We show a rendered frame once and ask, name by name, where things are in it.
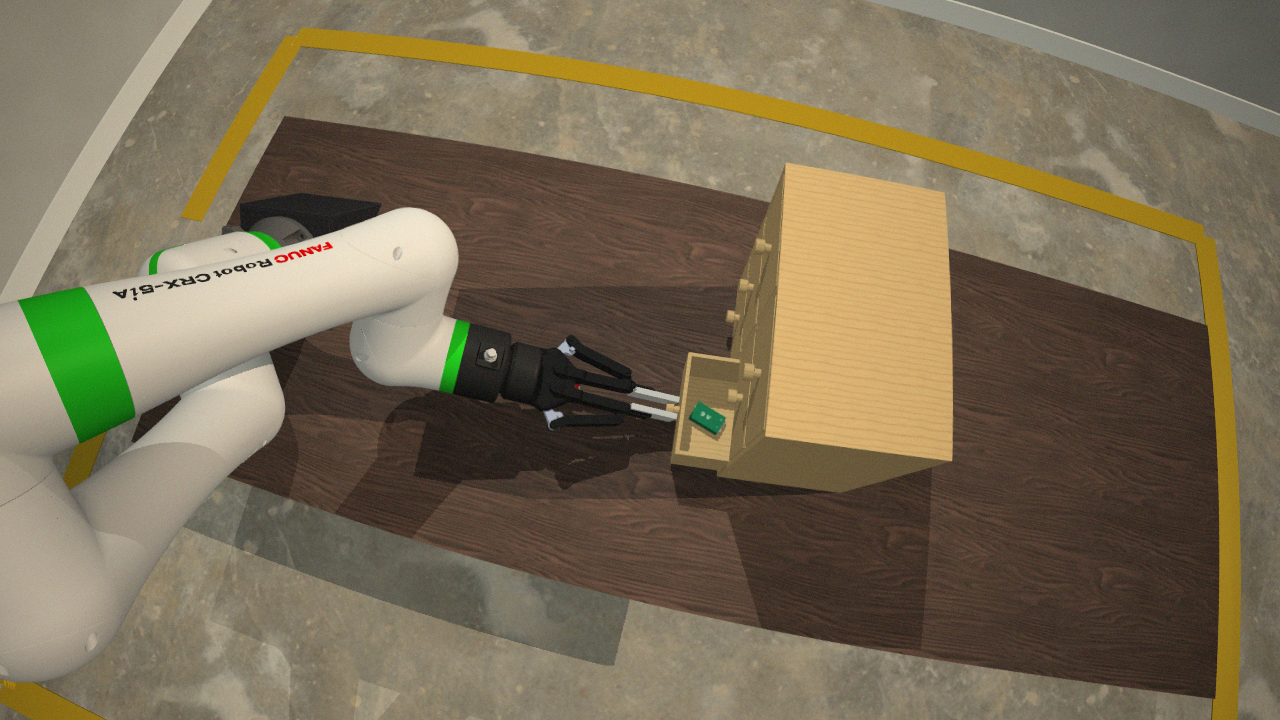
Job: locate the light wooden chest of drawers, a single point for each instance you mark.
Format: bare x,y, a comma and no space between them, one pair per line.
861,377

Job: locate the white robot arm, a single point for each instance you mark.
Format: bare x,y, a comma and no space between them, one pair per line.
79,362

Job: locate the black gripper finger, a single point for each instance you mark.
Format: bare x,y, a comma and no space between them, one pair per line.
556,420
572,346

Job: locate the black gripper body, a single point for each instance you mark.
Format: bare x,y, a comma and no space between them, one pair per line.
522,378

